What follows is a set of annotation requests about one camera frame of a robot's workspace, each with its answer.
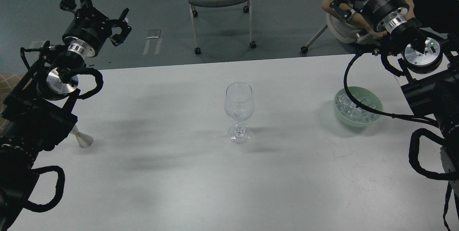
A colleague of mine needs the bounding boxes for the green bowl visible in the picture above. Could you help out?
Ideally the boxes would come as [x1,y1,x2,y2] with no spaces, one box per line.
[334,86,383,128]

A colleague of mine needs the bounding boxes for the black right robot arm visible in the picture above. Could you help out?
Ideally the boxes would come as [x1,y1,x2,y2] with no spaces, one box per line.
[322,0,458,217]

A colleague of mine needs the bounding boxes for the silver floor plate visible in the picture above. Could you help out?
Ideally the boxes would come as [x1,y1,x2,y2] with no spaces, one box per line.
[146,29,162,39]

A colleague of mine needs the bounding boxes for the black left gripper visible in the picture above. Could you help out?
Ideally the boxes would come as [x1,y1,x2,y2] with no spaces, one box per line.
[60,0,132,57]

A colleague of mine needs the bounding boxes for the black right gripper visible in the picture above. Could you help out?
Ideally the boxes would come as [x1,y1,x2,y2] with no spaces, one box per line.
[328,0,409,32]

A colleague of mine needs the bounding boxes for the pile of clear ice cubes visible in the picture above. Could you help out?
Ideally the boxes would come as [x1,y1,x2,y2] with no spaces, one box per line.
[335,91,380,125]

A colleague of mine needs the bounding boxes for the clear wine glass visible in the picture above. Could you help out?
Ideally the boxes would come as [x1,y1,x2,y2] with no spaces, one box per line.
[224,82,255,144]

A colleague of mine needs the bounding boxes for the silver metal jigger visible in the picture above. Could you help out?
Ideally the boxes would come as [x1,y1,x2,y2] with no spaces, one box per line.
[70,125,94,148]

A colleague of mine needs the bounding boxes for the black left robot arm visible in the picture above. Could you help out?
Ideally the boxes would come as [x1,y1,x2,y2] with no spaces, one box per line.
[0,0,132,231]

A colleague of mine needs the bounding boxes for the beige checkered sofa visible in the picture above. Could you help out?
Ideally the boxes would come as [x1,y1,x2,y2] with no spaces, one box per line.
[0,74,24,113]

